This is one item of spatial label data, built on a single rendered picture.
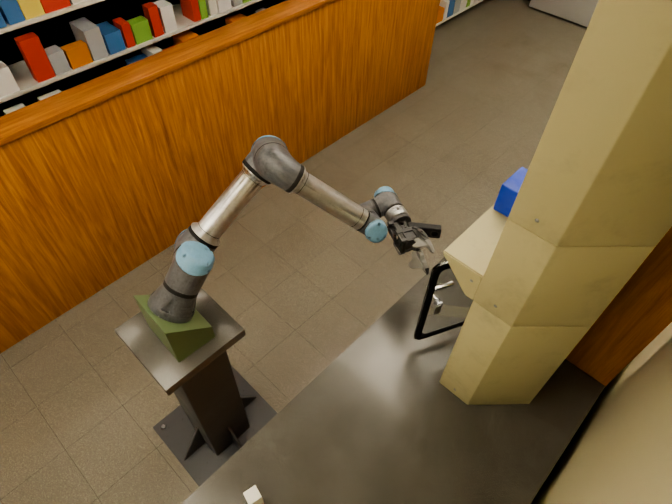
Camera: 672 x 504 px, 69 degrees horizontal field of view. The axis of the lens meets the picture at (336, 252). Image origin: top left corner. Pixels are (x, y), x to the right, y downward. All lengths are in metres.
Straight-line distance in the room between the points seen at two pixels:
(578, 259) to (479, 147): 3.10
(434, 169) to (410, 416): 2.52
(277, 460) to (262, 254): 1.84
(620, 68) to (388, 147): 3.22
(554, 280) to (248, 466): 0.99
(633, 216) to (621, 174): 0.12
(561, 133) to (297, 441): 1.12
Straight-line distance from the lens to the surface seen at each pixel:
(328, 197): 1.53
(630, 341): 1.68
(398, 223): 1.69
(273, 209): 3.44
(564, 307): 1.25
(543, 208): 1.01
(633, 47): 0.84
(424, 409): 1.64
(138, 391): 2.83
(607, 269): 1.16
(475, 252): 1.25
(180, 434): 2.65
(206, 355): 1.73
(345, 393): 1.63
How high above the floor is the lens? 2.43
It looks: 50 degrees down
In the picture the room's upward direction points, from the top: 2 degrees clockwise
